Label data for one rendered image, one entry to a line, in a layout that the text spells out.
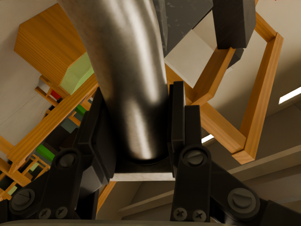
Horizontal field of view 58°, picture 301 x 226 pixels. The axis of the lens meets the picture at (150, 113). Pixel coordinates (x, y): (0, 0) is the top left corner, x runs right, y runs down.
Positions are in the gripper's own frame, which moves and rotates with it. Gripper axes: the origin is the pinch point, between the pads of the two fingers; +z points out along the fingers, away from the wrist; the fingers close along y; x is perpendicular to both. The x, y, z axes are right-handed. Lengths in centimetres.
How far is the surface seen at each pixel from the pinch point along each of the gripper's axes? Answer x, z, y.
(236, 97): -495, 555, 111
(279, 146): -492, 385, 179
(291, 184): -269, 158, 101
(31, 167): -690, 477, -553
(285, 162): -453, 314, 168
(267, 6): -251, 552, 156
